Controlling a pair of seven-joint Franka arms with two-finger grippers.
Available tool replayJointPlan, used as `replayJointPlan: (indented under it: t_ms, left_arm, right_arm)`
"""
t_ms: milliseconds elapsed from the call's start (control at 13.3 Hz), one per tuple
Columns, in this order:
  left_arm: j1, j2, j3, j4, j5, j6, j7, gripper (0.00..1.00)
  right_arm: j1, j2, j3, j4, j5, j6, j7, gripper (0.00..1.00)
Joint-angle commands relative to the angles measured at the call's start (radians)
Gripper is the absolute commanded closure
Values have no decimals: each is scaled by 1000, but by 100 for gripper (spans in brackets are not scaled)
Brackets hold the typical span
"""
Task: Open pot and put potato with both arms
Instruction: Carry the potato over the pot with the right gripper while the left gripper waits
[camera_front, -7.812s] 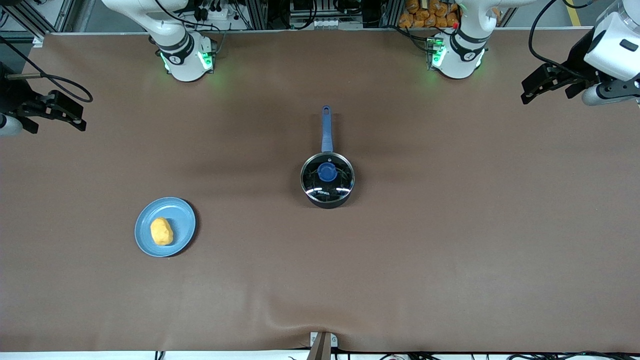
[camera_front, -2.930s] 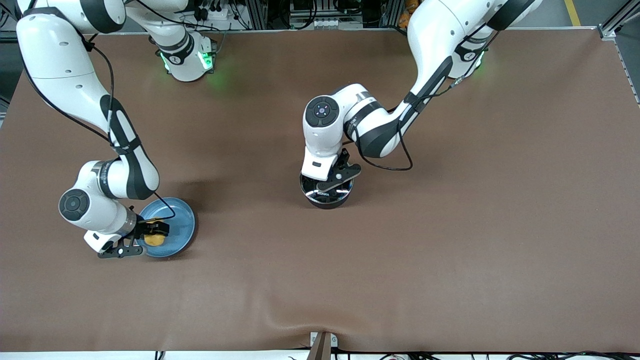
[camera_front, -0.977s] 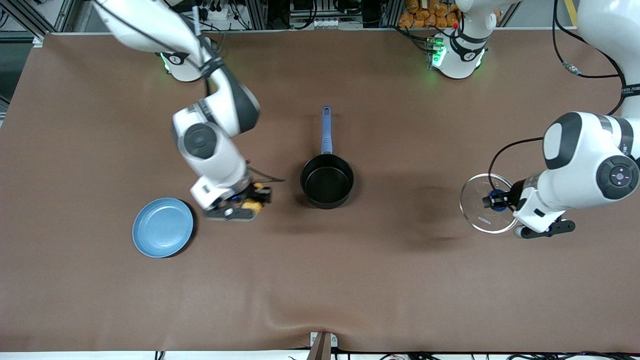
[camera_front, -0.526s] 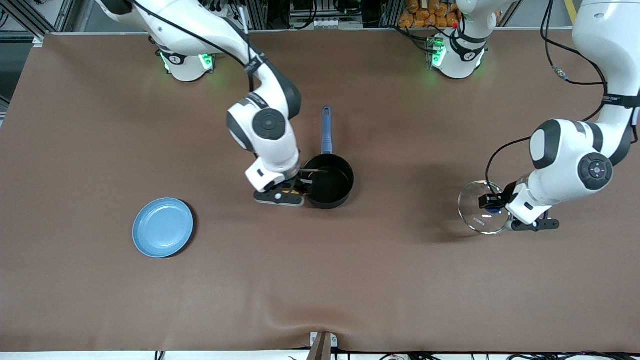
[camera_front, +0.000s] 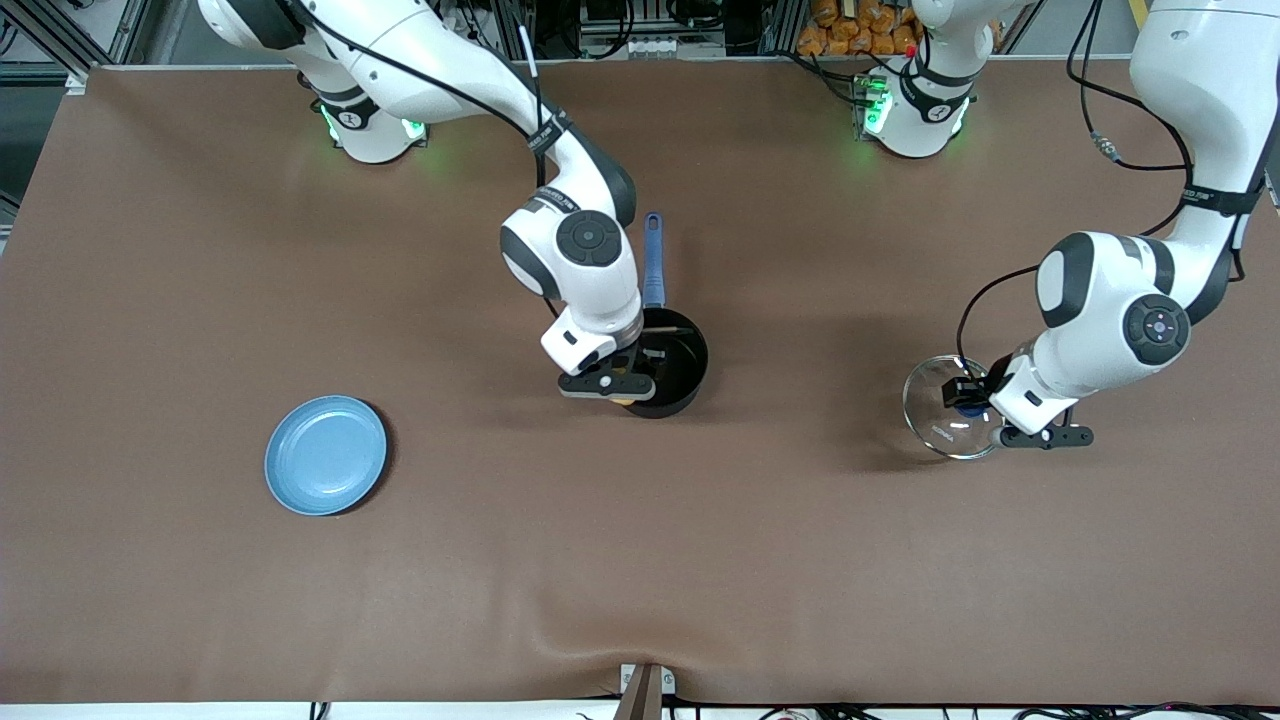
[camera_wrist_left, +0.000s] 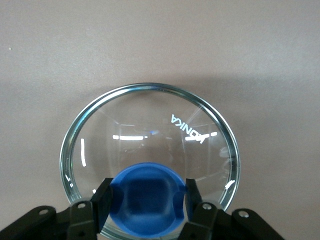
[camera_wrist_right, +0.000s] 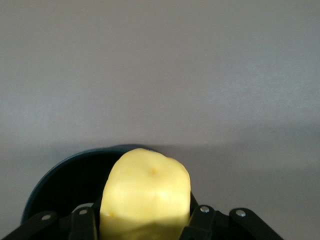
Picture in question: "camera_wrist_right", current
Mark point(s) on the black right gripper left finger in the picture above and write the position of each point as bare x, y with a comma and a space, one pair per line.
75, 225

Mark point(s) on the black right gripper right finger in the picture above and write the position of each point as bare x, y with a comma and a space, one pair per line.
215, 225

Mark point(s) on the yellow potato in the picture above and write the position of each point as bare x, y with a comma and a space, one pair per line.
147, 190

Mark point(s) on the dark blue bowl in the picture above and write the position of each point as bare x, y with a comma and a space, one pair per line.
70, 182

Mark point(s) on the brown table cover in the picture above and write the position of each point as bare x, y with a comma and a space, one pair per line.
160, 75

